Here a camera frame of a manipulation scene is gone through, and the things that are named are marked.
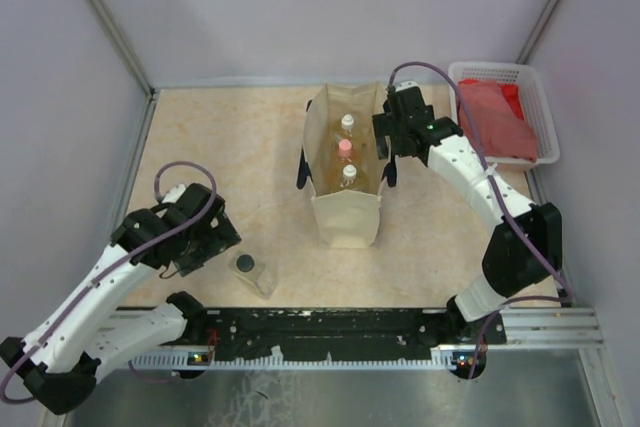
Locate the pink cap orange bottle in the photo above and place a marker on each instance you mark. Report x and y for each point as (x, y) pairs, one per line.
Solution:
(344, 152)

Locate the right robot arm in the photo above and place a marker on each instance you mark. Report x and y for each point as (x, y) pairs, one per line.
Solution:
(526, 239)

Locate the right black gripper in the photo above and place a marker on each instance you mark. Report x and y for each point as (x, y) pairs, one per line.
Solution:
(384, 126)

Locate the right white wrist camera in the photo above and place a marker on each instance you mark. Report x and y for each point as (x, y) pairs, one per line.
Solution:
(403, 86)

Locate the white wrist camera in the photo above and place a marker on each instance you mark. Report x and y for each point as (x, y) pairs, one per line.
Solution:
(403, 86)
(174, 194)

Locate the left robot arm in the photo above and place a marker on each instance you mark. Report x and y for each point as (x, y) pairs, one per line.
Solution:
(66, 357)

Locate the amber bottle white cap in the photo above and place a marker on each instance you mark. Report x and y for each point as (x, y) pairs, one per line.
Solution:
(348, 177)

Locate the yellow liquid bottle white cap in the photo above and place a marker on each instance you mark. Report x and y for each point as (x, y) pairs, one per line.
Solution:
(346, 128)

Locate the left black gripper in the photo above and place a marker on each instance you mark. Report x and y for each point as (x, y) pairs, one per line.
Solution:
(222, 236)

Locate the beige canvas bag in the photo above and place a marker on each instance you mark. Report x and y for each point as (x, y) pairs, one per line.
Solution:
(346, 217)

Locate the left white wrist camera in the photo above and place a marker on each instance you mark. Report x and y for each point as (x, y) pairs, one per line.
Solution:
(174, 194)

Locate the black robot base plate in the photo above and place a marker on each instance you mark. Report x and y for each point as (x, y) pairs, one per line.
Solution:
(341, 336)

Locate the white plastic basket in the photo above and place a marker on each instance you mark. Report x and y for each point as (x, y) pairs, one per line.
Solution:
(533, 103)

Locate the clear bottle black cap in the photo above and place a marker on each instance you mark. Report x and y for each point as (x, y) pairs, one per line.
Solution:
(255, 274)

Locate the aluminium rail frame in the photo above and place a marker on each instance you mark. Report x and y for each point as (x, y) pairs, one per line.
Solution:
(526, 329)

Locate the pink red cloth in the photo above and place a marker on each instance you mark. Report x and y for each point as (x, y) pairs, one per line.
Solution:
(499, 119)

